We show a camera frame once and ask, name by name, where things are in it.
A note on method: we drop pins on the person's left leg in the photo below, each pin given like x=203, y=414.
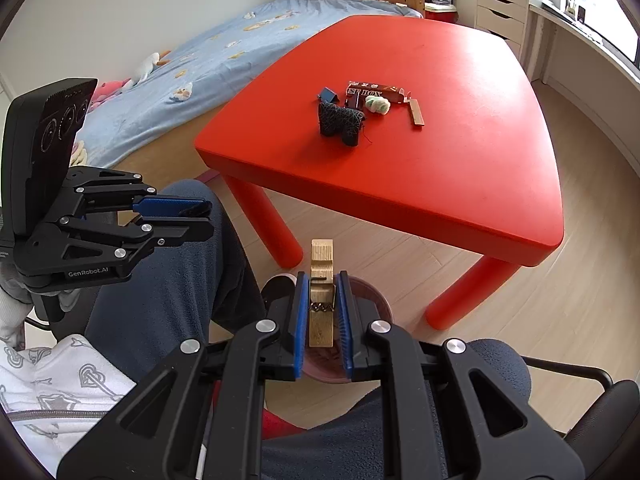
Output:
x=165, y=300

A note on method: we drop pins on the black office chair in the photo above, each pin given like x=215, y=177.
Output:
x=595, y=410

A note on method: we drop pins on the bed with blue sheet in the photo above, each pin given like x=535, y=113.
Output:
x=220, y=45

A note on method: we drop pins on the person's leg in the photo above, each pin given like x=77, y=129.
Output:
x=320, y=452
x=165, y=300

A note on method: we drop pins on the person's left forearm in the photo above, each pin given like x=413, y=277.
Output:
x=10, y=310

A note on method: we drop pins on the white drawer unit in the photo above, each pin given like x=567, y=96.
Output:
x=500, y=10

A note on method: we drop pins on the white window desk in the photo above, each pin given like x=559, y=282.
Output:
x=575, y=25

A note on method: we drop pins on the pink plush toy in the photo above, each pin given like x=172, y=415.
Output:
x=107, y=92

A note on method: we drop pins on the small white duck plush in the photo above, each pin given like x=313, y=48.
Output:
x=181, y=93

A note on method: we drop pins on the black mesh cloth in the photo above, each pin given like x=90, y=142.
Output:
x=340, y=120

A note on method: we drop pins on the red storage box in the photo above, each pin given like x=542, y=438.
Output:
x=441, y=12

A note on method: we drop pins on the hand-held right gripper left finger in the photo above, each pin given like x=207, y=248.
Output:
x=299, y=327

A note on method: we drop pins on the white green crumpled paper ball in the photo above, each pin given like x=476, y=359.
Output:
x=377, y=105

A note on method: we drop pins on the brown printed box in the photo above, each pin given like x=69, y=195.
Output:
x=372, y=91

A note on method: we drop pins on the person's right leg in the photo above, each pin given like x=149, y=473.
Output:
x=320, y=452

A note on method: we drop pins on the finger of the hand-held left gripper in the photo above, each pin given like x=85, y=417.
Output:
x=180, y=232
x=165, y=206

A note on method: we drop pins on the red plastic table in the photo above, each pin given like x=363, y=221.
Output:
x=400, y=170

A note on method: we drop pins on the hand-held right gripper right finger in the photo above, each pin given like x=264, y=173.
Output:
x=344, y=327

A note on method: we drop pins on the white patterned jacket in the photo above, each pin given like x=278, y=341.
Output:
x=55, y=390

